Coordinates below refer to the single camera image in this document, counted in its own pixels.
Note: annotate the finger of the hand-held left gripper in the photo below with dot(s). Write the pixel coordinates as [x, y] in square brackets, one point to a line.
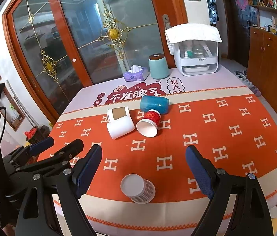
[41, 145]
[68, 148]

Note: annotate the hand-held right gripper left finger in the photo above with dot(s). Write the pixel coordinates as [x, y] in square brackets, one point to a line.
[85, 174]

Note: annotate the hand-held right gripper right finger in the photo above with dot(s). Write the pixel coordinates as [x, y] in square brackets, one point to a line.
[201, 174]

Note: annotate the white cup with brown label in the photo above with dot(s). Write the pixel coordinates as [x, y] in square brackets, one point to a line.
[120, 125]

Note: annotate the red paper cup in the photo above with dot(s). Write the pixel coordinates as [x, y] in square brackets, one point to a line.
[148, 125]

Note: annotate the blue plastic cup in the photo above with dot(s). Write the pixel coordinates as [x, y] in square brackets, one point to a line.
[154, 104]

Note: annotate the checked paper cup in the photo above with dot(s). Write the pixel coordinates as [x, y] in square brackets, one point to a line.
[138, 189]

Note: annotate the bin with red bag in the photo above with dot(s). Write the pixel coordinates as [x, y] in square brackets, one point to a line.
[33, 135]

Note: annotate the orange patterned blanket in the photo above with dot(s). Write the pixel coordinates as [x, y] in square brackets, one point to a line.
[227, 132]

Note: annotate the wooden glass sliding door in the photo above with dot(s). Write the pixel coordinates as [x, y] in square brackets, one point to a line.
[118, 29]
[42, 61]

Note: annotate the lilac printed tablecloth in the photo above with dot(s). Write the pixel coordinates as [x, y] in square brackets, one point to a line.
[202, 80]

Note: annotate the purple tissue box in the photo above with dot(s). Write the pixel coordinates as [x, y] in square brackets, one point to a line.
[136, 75]

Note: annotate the row of slippers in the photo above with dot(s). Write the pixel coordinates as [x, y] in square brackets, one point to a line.
[248, 82]

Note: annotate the teal canister with dark lid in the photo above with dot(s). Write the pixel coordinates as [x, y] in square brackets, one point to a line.
[158, 66]

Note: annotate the white storage cabinet appliance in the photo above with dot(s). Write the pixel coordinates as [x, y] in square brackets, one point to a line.
[197, 56]

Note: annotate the white folded towel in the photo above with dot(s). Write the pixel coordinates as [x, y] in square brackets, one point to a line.
[192, 34]

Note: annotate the dark entrance door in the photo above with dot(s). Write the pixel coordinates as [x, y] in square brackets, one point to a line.
[236, 27]

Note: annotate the wooden wall cabinet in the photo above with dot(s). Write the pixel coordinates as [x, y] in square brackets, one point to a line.
[271, 46]

